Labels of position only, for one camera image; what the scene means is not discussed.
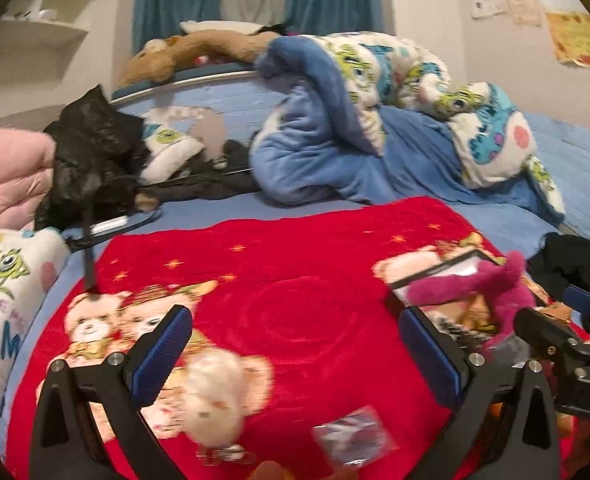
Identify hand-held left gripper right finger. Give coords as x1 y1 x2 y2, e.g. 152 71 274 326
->
399 306 563 480

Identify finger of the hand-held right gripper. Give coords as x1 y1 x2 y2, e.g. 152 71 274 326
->
562 284 590 343
515 306 583 361

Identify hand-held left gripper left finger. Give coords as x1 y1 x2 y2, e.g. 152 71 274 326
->
29 304 194 480

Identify dark brown box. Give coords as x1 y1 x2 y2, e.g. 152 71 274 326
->
386 250 550 356

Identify white plush toy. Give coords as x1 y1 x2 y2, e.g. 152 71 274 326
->
180 20 266 36
177 347 276 463

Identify silver round badge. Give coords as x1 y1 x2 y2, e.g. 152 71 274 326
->
311 405 400 466

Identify silver foil packet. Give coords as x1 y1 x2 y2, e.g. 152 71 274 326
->
492 335 530 366

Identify black garment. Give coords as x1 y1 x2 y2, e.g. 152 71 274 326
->
527 232 590 301

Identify magenta plush toy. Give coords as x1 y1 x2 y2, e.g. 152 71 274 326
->
407 250 532 351

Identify red bear print blanket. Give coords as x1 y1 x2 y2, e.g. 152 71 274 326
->
2 196 583 480

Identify silver cylinder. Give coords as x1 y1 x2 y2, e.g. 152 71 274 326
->
89 216 128 237

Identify white monster print pillow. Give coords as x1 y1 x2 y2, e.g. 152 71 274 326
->
0 227 70 411

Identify black clothes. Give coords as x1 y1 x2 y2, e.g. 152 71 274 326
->
140 140 258 206

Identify small monster print pillow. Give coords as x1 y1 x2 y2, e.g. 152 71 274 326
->
137 110 206 186

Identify black puffer jacket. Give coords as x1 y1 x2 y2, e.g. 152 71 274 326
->
35 85 160 233

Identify pink quilt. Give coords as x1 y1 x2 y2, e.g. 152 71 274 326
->
0 129 58 246

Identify blue monster print comforter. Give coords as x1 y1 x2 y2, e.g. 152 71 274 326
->
250 32 566 226

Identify yellow red bordered certificate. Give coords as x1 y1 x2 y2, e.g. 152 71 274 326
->
545 10 590 72

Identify blue printed headboard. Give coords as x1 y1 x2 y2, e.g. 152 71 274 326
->
111 67 296 161

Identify grey checked cloth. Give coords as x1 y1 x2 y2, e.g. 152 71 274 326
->
0 105 70 133

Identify brown plush bear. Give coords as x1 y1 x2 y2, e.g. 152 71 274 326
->
119 30 283 86

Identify white plush toy on sill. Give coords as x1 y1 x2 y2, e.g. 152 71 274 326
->
180 20 266 36

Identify dark bead bracelet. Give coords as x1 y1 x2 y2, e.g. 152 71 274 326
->
435 317 480 348

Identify black strap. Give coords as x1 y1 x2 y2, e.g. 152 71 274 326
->
62 227 100 293

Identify beige wall certificate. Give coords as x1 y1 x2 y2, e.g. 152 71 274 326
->
506 0 543 26

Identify white wall certificate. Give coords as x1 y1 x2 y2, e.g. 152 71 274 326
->
470 0 506 20

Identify white wall shelf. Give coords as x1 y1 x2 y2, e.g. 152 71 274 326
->
0 0 120 53

